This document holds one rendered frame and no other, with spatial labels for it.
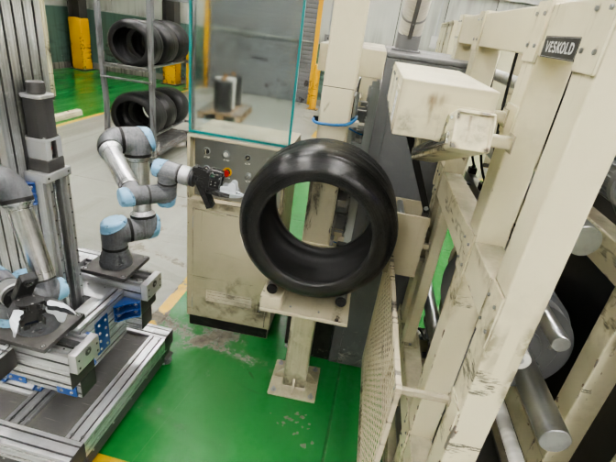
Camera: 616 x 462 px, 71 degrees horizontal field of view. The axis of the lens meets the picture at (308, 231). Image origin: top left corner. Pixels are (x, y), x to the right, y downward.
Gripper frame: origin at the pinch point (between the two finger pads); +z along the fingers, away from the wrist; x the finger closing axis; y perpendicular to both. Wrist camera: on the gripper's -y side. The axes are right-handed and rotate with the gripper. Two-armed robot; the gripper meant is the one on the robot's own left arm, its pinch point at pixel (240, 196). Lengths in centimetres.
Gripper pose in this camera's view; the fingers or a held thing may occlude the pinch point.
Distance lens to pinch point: 169.2
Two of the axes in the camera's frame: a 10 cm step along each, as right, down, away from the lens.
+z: 9.6, 2.9, -0.2
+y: 2.5, -8.6, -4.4
